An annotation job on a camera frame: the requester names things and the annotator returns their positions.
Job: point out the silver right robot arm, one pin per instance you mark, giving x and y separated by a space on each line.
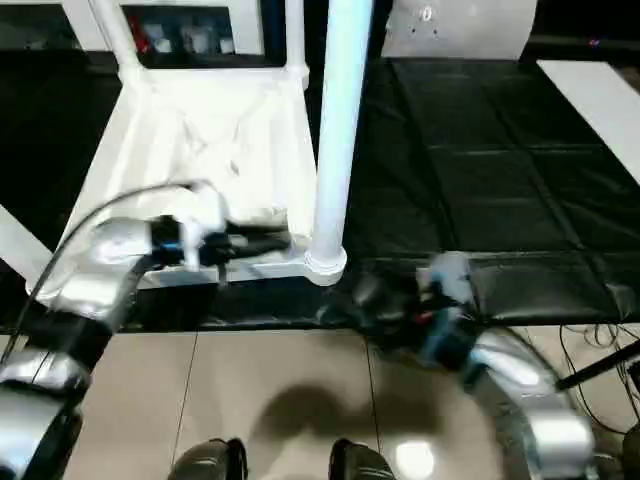
525 380

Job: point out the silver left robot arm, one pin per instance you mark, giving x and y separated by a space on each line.
100 240

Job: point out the black work mat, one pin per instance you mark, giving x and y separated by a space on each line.
500 150

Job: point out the black stand bar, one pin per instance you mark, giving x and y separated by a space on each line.
600 365

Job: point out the small white cup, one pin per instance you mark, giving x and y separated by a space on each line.
162 46
226 46

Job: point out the white glass-door cabinet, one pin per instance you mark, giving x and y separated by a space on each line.
250 25

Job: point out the black cabinet with gold label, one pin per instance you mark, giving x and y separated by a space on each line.
315 30

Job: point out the red item in cabinet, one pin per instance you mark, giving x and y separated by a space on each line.
137 37

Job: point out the brown woven basket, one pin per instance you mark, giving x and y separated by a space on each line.
632 450

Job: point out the white flat panel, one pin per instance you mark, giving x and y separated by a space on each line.
600 110

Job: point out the light grey printed pillow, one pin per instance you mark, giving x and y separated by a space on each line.
475 25

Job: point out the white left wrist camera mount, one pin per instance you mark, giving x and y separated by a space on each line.
205 210

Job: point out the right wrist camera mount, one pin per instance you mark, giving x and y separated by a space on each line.
450 270

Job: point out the black rail with red mark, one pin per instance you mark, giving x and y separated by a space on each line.
585 44

